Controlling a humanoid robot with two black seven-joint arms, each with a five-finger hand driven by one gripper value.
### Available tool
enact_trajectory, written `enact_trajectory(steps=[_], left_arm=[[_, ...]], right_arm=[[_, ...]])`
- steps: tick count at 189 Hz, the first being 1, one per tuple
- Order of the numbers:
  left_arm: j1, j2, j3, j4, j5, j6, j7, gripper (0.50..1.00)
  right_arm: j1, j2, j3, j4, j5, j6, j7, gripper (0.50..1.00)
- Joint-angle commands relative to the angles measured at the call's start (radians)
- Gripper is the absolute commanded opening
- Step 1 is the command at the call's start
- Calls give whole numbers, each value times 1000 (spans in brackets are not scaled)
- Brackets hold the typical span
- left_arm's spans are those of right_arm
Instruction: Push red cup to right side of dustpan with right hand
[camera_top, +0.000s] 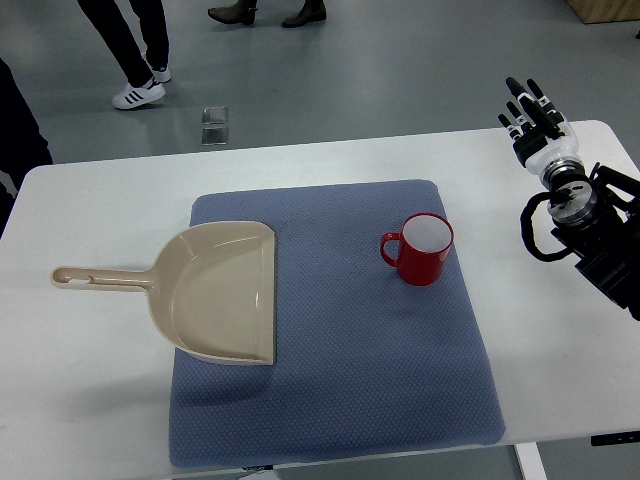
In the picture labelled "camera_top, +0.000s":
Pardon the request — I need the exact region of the dark clothed person at left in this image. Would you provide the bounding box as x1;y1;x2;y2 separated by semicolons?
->
0;57;54;239

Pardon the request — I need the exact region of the person with brown boots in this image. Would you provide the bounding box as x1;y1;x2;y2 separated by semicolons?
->
207;1;328;29

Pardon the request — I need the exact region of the beige plastic dustpan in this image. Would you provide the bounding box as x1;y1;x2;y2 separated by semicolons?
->
51;221;277;366

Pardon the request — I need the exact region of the lower metal floor plate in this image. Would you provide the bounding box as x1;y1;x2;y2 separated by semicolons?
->
201;126;229;146

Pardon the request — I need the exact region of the metal floor plate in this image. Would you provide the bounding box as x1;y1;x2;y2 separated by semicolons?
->
201;126;229;146
202;106;229;125

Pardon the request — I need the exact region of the red cup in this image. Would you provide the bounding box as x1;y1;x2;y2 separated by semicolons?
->
379;212;454;287

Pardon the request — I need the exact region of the black table control panel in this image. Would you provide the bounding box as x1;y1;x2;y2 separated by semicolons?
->
590;431;640;447

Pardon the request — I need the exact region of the person with white sneakers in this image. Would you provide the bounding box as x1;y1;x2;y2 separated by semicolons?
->
78;0;171;110

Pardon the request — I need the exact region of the wooden box corner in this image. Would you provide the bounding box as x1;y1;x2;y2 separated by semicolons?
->
567;0;639;24

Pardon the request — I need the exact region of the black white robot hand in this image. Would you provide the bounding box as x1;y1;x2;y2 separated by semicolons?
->
498;77;585;190

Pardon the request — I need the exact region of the upper metal floor plate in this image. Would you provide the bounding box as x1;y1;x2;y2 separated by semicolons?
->
202;106;229;125

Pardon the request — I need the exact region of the white table leg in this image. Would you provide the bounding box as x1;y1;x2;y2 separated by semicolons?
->
514;443;547;480

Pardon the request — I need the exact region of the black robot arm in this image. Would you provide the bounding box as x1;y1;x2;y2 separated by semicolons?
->
520;158;639;319

